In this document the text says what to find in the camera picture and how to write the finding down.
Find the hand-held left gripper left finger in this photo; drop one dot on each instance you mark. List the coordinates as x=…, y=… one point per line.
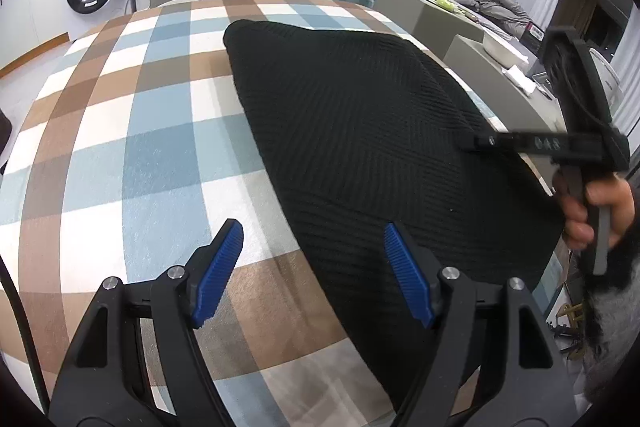
x=217, y=272

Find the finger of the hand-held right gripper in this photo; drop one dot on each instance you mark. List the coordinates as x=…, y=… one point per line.
x=490, y=141

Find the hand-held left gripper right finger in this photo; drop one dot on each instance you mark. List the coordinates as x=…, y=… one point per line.
x=407, y=272

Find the black knit sweater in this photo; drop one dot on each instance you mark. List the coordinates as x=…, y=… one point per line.
x=350, y=132

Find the person's right forearm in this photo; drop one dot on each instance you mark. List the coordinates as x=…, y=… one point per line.
x=615, y=307

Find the person's right hand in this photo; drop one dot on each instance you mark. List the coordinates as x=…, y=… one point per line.
x=622, y=207

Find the white appliance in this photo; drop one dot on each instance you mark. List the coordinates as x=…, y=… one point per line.
x=607, y=82

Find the white folded towel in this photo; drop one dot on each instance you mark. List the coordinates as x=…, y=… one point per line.
x=520, y=79

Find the black box with label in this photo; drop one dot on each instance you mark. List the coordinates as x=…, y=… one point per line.
x=532, y=37

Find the white basin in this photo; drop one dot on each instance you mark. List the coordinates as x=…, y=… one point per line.
x=505, y=49

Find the grey quilt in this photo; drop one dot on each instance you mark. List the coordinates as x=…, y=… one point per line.
x=495, y=7

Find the low grey cabinet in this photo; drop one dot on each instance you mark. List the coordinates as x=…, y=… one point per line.
x=420, y=27

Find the plaid tablecloth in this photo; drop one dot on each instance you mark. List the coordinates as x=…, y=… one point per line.
x=150, y=132

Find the white round stool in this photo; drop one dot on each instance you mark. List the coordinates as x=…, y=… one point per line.
x=177, y=2

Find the white base cabinets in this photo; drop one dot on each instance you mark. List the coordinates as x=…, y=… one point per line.
x=30, y=7

